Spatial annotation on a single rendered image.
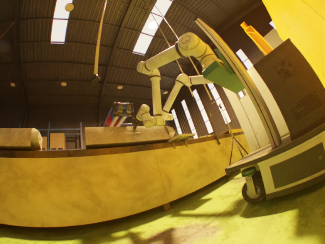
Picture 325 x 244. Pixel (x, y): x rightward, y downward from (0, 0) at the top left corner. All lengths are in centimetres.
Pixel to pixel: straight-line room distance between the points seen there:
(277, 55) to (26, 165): 204
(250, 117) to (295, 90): 612
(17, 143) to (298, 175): 205
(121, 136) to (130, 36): 934
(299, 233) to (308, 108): 61
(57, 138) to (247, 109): 1202
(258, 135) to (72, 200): 677
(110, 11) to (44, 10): 434
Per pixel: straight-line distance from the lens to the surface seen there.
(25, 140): 151
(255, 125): 689
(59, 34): 1032
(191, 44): 103
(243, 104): 714
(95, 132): 143
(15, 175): 149
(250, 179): 96
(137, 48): 1079
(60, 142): 1087
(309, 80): 93
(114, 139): 142
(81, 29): 1003
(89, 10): 971
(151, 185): 145
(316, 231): 64
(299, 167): 84
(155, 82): 146
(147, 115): 127
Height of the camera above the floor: 41
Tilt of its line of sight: 21 degrees up
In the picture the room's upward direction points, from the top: 16 degrees counter-clockwise
